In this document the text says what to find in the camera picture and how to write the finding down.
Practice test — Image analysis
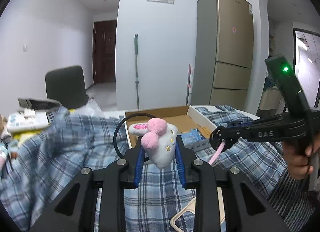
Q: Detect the white pink plush bunny headband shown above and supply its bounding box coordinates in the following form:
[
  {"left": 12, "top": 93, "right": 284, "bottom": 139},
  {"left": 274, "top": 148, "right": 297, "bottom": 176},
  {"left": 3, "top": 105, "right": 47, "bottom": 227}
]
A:
[{"left": 113, "top": 113, "right": 178, "bottom": 170}]

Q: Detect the striped grey sleeve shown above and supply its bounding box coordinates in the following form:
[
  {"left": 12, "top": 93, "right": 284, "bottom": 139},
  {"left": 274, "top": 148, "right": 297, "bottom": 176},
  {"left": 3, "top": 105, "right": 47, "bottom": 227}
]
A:
[{"left": 267, "top": 170, "right": 319, "bottom": 231}]

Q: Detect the white paper booklet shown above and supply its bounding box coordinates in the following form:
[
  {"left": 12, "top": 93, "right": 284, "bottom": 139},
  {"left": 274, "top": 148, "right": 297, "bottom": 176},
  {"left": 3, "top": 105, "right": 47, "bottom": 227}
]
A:
[{"left": 7, "top": 112, "right": 49, "bottom": 133}]

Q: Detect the right hand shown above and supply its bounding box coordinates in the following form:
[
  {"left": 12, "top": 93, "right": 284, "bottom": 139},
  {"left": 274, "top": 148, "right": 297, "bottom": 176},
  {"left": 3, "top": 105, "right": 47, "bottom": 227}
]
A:
[{"left": 281, "top": 132, "right": 319, "bottom": 180}]

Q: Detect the clear plastic bag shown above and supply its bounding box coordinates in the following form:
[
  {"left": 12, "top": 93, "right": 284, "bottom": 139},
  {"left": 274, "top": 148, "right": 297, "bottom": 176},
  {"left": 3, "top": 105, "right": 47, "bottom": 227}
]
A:
[{"left": 74, "top": 99, "right": 104, "bottom": 118}]

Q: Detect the gold refrigerator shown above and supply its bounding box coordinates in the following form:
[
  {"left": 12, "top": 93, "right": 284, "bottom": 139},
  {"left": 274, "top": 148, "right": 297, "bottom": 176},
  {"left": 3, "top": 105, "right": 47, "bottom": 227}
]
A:
[{"left": 190, "top": 0, "right": 254, "bottom": 110}]

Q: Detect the blue tissue pack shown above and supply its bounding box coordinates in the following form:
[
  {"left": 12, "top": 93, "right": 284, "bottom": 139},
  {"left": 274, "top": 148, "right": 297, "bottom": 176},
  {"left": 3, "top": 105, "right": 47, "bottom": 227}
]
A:
[{"left": 180, "top": 129, "right": 205, "bottom": 147}]

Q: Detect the beige phone case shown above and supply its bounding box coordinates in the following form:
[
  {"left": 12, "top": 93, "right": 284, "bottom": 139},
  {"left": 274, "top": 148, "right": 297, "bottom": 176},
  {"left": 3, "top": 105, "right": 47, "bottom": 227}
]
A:
[{"left": 170, "top": 188, "right": 226, "bottom": 232}]

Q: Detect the dark chair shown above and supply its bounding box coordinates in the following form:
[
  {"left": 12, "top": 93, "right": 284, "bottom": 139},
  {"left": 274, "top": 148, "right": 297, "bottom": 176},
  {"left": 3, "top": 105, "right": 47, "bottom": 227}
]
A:
[{"left": 45, "top": 66, "right": 88, "bottom": 109}]

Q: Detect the pink broom handle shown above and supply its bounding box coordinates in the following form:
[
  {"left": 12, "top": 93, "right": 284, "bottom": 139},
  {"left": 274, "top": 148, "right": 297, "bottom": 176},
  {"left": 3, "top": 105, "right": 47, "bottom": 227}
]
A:
[{"left": 185, "top": 63, "right": 192, "bottom": 106}]

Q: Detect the blue plaid shirt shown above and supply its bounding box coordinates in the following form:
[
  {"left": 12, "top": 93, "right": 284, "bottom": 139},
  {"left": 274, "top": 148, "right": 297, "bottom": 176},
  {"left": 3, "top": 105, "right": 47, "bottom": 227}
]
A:
[{"left": 1, "top": 108, "right": 286, "bottom": 231}]

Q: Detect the dark wooden door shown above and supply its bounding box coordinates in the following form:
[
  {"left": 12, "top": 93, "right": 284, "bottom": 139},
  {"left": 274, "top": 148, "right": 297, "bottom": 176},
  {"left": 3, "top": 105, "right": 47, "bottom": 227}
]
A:
[{"left": 93, "top": 20, "right": 117, "bottom": 84}]

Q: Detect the white cardboard box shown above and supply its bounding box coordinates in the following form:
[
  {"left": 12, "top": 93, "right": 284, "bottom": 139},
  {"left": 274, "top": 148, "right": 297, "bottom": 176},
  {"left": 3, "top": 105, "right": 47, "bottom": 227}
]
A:
[{"left": 125, "top": 105, "right": 222, "bottom": 138}]

